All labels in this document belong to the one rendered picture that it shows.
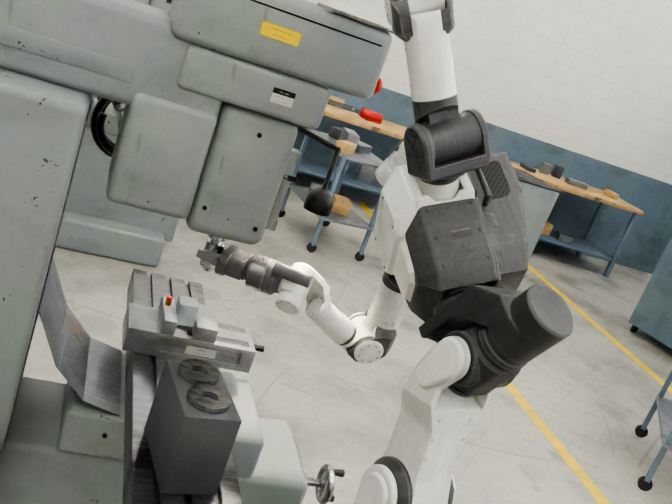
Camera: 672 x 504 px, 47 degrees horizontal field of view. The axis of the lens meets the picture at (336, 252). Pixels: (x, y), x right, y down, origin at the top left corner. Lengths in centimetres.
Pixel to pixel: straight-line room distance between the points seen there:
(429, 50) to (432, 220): 34
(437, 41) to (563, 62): 816
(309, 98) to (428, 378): 67
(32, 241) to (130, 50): 45
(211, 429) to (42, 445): 59
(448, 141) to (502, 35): 772
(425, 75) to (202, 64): 49
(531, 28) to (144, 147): 790
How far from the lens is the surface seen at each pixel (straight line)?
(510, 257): 164
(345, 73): 178
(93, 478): 212
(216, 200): 184
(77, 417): 200
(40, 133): 166
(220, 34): 172
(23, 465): 210
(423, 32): 153
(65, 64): 175
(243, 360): 217
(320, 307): 198
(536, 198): 657
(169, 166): 179
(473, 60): 918
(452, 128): 158
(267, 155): 182
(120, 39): 174
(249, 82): 176
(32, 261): 175
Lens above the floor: 192
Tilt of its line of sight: 17 degrees down
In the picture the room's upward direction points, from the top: 20 degrees clockwise
